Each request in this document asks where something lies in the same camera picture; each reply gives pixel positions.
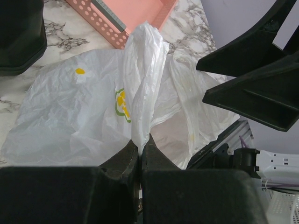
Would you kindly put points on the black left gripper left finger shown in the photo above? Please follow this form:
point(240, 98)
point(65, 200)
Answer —
point(105, 194)

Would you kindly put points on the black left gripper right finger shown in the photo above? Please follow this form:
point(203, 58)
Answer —
point(196, 196)

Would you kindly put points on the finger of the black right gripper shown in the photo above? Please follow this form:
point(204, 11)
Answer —
point(268, 95)
point(253, 49)

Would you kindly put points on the white plastic bag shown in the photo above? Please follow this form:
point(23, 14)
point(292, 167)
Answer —
point(85, 109)

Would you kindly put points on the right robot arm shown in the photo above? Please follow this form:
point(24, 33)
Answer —
point(276, 170)

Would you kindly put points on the pink perforated plastic basket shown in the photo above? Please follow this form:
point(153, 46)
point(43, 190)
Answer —
point(116, 19)

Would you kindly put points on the black toolbox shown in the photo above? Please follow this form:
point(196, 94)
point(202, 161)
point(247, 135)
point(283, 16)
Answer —
point(22, 35)

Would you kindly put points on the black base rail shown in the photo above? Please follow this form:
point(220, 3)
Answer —
point(218, 153)

